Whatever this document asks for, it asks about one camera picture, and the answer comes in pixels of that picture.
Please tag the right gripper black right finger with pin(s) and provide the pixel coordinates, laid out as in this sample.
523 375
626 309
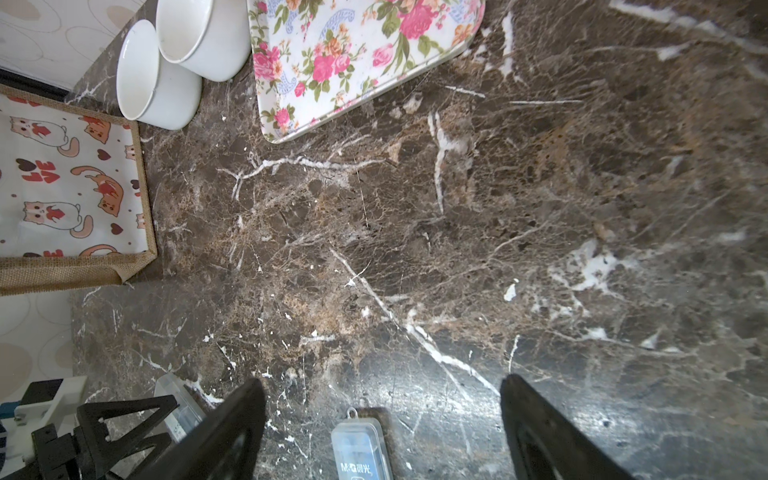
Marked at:
544 444

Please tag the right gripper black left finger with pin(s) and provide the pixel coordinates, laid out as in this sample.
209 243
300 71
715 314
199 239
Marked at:
224 446

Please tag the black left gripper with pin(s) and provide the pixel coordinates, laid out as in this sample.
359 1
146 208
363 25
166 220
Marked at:
52 435

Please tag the clear compass case blue front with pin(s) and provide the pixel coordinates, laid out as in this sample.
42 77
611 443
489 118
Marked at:
360 449

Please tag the white bowl left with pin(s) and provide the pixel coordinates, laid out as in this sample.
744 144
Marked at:
149 88

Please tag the white bowl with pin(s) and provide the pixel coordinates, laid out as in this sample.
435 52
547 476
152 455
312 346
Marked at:
208 37
149 88

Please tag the floral cloth mat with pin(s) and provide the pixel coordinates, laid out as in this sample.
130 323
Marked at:
314 60

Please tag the white bowl right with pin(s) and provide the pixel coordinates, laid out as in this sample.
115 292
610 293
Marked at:
208 37

